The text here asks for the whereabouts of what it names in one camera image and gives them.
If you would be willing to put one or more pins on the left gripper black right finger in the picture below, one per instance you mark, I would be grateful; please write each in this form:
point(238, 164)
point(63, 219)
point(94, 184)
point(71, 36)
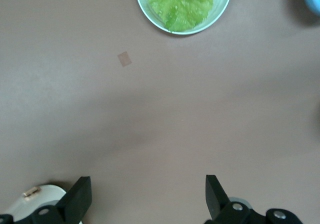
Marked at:
point(220, 209)

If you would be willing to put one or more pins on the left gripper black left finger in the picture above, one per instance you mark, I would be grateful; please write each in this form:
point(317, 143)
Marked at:
point(75, 204)

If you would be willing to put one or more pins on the white toaster with gold knob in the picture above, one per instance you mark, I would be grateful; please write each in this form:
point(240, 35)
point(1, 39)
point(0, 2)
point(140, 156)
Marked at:
point(47, 195)

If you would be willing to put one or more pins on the brown tape patch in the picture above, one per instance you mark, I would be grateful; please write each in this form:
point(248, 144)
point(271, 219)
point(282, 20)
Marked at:
point(124, 59)

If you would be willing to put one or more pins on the green lettuce leaf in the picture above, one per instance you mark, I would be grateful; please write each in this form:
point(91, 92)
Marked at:
point(180, 6)

